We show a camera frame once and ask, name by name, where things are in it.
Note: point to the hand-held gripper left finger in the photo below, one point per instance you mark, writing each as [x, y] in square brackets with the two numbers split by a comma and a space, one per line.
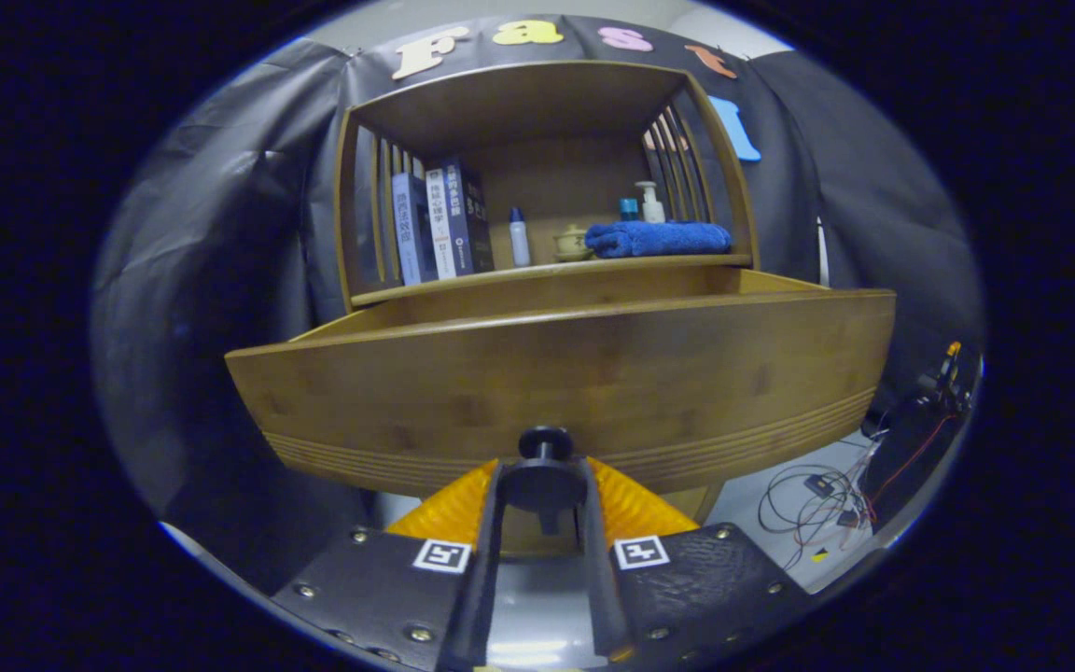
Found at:
[481, 597]

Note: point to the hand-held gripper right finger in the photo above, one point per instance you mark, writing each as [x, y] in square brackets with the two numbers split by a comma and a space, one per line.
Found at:
[598, 597]

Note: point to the wooden drawer with black knob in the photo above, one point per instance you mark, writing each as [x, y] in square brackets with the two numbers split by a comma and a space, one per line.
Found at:
[593, 373]

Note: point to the wooden countertop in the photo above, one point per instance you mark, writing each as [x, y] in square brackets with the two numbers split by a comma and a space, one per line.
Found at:
[537, 272]

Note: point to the wooden cabinet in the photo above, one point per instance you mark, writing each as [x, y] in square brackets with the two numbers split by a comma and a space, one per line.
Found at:
[519, 103]

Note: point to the black equipment with orange clip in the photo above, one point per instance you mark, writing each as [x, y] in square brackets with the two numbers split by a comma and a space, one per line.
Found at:
[911, 448]

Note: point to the beige lidded teacup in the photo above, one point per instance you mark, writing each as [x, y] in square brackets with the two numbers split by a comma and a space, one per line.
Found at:
[572, 245]

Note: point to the small white bottle blue cap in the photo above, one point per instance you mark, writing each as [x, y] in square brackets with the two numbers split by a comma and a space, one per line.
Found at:
[520, 243]

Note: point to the blue folded towel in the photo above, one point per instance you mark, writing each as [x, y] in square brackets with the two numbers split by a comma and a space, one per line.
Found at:
[659, 239]

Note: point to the white book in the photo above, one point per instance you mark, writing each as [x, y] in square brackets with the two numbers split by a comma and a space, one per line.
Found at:
[439, 229]

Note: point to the light blue book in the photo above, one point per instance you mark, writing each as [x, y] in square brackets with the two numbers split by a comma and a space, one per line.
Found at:
[407, 233]

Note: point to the dark blue book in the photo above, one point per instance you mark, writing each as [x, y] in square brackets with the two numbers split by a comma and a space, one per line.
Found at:
[472, 219]

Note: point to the teal bottle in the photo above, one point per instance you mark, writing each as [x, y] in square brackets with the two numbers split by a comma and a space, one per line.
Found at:
[629, 209]

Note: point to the white pump bottle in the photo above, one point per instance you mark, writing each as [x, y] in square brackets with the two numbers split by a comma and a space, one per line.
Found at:
[652, 207]

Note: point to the black backdrop cloth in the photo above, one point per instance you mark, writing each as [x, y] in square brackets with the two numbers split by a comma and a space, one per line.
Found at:
[211, 280]

